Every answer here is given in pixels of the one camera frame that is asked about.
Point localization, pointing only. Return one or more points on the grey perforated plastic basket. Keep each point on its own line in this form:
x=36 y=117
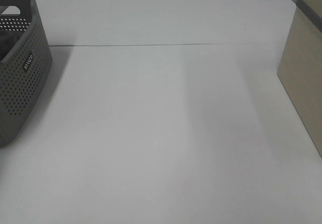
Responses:
x=25 y=69

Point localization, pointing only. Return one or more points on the dark grey towel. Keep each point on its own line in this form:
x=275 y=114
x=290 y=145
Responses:
x=8 y=40

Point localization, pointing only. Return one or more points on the beige fabric storage bin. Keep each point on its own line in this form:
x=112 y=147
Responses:
x=299 y=69

